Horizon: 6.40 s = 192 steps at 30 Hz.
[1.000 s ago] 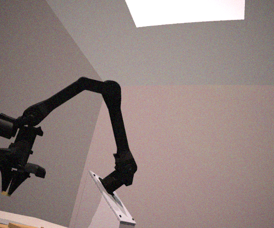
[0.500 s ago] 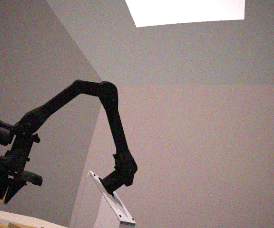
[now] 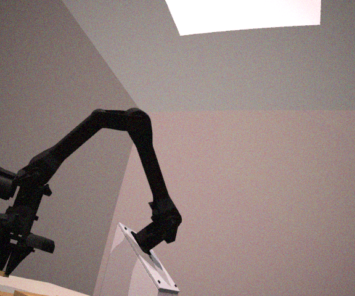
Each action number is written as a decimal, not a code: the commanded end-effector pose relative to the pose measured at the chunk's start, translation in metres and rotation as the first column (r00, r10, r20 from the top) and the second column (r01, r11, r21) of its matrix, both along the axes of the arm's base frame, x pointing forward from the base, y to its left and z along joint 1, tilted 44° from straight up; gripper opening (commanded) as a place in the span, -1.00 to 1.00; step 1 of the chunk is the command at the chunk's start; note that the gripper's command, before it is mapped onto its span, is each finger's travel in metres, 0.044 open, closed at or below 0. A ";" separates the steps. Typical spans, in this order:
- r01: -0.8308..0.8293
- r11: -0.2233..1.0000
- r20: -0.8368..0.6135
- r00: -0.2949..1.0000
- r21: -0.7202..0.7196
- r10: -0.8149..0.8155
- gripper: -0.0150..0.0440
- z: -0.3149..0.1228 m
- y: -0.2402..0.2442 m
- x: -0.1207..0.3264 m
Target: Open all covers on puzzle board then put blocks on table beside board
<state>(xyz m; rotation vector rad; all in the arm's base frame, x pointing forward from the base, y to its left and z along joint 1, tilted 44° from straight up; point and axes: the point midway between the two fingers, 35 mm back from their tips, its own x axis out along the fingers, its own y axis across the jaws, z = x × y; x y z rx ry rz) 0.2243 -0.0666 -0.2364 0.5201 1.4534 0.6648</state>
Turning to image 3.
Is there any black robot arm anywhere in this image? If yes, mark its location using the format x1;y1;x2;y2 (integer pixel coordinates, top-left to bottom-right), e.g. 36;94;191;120
0;108;182;255

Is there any tan square block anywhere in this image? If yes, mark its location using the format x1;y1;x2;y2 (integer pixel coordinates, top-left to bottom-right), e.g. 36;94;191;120
0;271;9;278

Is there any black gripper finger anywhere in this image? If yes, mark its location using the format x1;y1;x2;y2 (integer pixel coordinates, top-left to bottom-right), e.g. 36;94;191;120
5;243;35;275
0;239;12;271

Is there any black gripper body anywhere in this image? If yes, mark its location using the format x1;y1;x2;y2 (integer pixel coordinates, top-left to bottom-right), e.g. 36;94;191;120
0;203;55;253

